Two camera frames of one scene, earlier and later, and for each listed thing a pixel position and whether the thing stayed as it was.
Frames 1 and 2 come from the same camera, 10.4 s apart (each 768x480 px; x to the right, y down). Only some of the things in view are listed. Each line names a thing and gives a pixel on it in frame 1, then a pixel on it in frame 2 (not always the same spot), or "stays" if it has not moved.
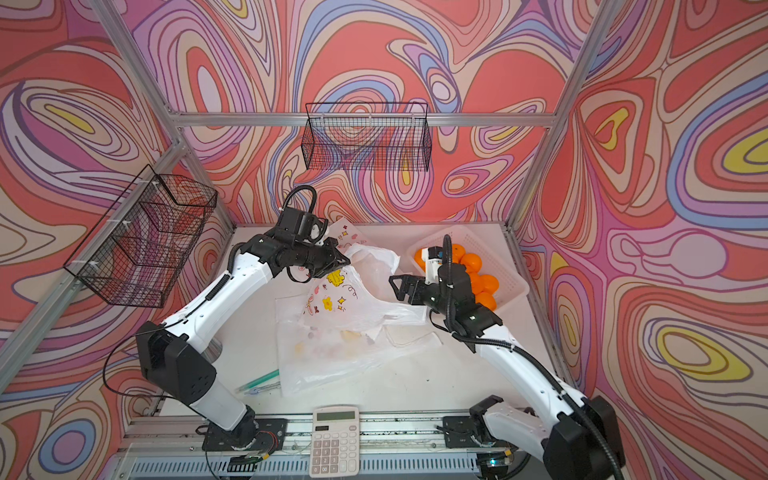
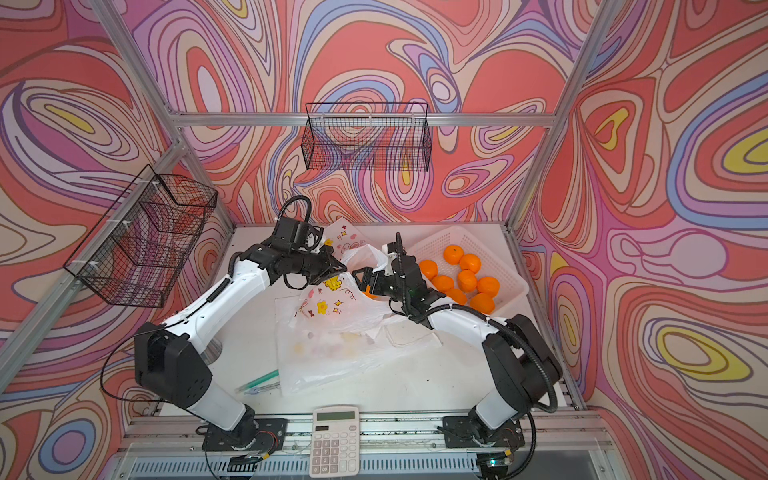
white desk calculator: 335,442 stays
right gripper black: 408,280 to 369,272
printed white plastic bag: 359,296 stays
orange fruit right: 490,283 stays
